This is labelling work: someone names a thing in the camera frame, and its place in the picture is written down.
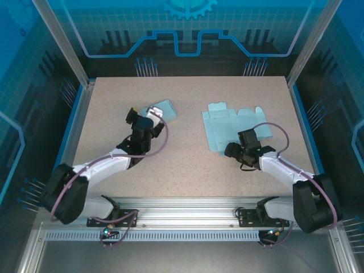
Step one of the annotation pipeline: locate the white slotted cable duct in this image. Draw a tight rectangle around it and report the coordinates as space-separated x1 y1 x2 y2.
44 230 262 242

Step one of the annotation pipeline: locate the aluminium frame post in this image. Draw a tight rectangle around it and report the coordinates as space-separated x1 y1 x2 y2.
31 0 96 88
286 0 344 88

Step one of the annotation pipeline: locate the blue side trim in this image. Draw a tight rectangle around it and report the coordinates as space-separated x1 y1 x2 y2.
288 84 336 207

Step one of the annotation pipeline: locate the light blue paper box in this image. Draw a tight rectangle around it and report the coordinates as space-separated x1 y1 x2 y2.
201 102 273 156
140 99 179 123

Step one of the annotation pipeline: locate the aluminium side rail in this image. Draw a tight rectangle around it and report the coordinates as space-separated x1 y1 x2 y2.
45 81 97 208

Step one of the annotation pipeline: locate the small connector with LEDs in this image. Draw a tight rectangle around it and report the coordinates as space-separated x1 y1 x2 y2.
99 224 120 239
260 227 285 239

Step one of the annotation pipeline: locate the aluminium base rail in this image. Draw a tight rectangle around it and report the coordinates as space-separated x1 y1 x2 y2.
34 196 342 231

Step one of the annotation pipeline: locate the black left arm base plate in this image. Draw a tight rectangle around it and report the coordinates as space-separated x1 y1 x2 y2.
86 208 139 228

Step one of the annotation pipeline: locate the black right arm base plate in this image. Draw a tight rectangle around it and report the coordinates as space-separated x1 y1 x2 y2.
238 208 290 228

